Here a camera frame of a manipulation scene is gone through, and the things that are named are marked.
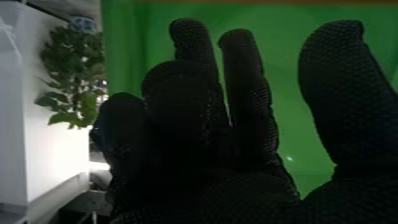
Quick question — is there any green leafy plant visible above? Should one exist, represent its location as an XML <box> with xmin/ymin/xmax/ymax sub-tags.
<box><xmin>32</xmin><ymin>25</ymin><xmax>112</xmax><ymax>131</ymax></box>

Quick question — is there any blue and white vase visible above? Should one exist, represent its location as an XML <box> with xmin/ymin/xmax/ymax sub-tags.
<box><xmin>65</xmin><ymin>15</ymin><xmax>99</xmax><ymax>33</ymax></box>

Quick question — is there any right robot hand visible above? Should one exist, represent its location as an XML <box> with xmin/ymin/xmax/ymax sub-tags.
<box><xmin>89</xmin><ymin>17</ymin><xmax>398</xmax><ymax>224</ymax></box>

